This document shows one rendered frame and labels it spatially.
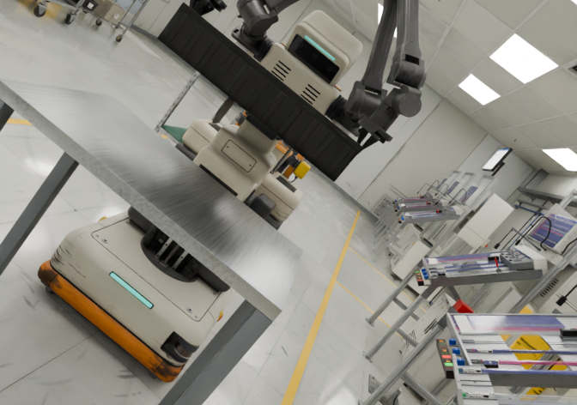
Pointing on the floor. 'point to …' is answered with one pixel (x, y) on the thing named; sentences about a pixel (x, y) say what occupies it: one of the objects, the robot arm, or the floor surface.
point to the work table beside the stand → (160, 214)
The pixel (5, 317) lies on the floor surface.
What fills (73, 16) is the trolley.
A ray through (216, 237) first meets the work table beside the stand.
